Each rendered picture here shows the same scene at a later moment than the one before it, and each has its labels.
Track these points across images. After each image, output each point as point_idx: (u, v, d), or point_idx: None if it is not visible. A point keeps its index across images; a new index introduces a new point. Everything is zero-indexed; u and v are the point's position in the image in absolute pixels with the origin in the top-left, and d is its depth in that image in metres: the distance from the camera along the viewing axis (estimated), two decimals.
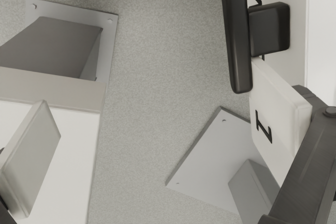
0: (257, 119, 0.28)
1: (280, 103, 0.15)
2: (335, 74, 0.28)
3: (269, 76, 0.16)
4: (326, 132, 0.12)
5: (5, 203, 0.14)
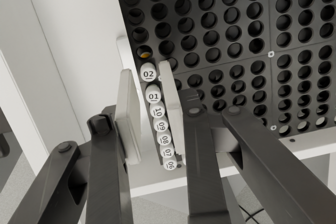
0: None
1: (166, 104, 0.17)
2: None
3: (164, 81, 0.18)
4: (198, 129, 0.13)
5: (123, 149, 0.16)
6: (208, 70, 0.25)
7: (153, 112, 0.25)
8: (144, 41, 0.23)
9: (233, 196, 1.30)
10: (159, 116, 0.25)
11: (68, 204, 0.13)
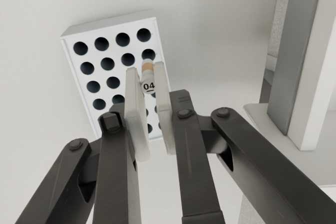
0: None
1: (157, 106, 0.17)
2: None
3: (157, 81, 0.18)
4: (188, 130, 0.14)
5: (133, 146, 0.16)
6: None
7: None
8: None
9: None
10: None
11: (77, 201, 0.13)
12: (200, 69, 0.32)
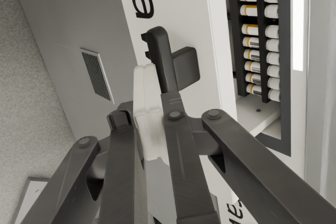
0: None
1: (148, 108, 0.17)
2: None
3: (148, 84, 0.18)
4: (179, 132, 0.14)
5: (141, 144, 0.16)
6: None
7: (278, 46, 0.29)
8: None
9: None
10: None
11: (85, 200, 0.13)
12: None
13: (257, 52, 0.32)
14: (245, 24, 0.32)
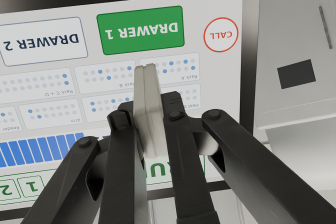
0: None
1: (149, 108, 0.17)
2: None
3: (148, 84, 0.18)
4: (179, 132, 0.14)
5: (141, 144, 0.16)
6: None
7: None
8: None
9: None
10: None
11: (85, 199, 0.13)
12: None
13: None
14: None
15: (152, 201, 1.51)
